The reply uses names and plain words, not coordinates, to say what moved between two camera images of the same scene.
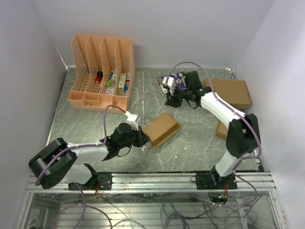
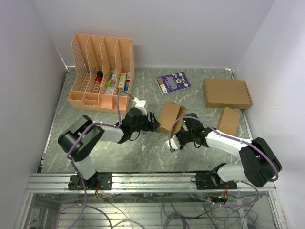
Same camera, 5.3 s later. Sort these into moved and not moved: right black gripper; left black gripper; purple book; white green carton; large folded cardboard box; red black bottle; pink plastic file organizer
Moved: left black gripper; right black gripper
Not moved: purple book; large folded cardboard box; white green carton; red black bottle; pink plastic file organizer
